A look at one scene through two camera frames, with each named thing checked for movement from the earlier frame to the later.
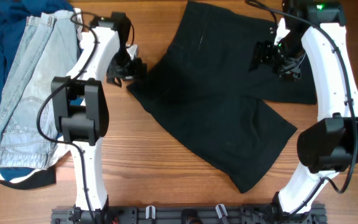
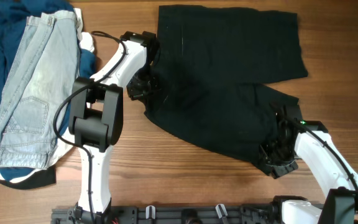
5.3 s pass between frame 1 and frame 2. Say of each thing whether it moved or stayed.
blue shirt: stayed
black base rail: stayed
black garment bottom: stayed
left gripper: moved
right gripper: moved
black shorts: moved
